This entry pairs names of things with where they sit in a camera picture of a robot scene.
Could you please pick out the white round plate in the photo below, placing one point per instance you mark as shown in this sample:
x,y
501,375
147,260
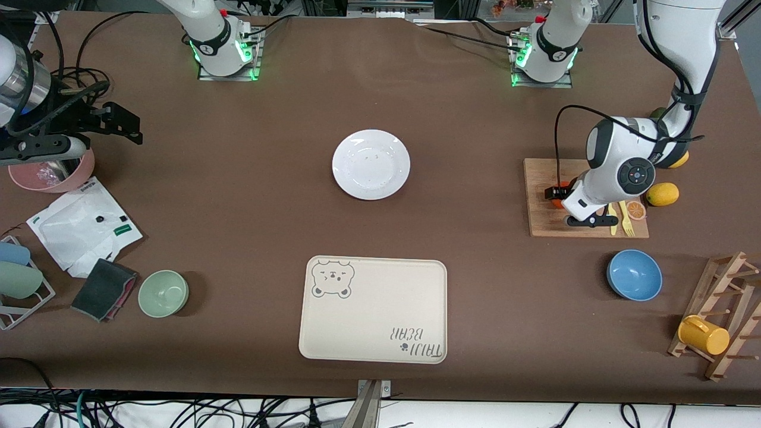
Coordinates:
x,y
371,164

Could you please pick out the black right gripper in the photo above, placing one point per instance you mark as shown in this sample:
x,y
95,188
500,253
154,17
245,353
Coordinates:
x,y
76,120

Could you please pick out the dark grey folded cloth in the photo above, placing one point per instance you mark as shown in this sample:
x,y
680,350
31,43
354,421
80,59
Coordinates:
x,y
102,289

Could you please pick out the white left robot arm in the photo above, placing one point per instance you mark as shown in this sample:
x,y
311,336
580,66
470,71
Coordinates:
x,y
618,154

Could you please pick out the pale green cup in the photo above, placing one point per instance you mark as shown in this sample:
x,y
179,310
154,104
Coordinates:
x,y
18,280

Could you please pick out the yellow plastic fork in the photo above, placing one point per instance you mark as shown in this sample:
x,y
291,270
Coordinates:
x,y
627,224

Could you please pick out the yellow mug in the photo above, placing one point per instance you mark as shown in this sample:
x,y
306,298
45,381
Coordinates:
x,y
704,336

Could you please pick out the pink bowl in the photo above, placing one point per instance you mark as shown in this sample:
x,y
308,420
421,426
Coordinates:
x,y
53,184

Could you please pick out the toy orange slice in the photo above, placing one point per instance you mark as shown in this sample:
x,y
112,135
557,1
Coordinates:
x,y
636,210

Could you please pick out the wooden cutting board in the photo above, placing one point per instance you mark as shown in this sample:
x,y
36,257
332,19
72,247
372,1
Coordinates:
x,y
538,220

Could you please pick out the cream bear print tray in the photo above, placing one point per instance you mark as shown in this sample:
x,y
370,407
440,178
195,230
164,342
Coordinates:
x,y
380,309

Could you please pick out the white plastic bag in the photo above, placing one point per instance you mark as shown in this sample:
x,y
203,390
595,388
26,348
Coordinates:
x,y
77,232

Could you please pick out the orange fruit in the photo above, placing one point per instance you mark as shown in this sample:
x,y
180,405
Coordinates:
x,y
557,204

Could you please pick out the metal table edge bracket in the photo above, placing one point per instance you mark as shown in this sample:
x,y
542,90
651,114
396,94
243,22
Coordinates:
x,y
371,401

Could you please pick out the light blue cup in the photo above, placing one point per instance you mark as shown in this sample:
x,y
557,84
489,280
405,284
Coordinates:
x,y
13,254

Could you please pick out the light green bowl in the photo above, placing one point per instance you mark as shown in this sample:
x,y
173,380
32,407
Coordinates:
x,y
163,293

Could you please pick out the yellow lemon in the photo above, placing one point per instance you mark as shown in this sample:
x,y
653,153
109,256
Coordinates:
x,y
681,160
662,194

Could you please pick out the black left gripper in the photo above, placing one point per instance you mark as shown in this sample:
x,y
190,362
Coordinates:
x,y
559,192

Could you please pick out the wooden mug rack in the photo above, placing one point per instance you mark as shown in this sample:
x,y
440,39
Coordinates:
x,y
722,279

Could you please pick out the dark green avocado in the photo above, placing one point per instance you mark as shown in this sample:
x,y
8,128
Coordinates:
x,y
657,112

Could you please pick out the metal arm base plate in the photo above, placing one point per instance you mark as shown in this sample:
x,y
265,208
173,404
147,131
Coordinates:
x,y
544,84
229,76

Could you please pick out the yellow plastic knife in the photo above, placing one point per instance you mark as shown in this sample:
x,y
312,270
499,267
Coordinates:
x,y
613,229

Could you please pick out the blue bowl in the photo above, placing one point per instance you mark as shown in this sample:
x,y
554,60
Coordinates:
x,y
634,275

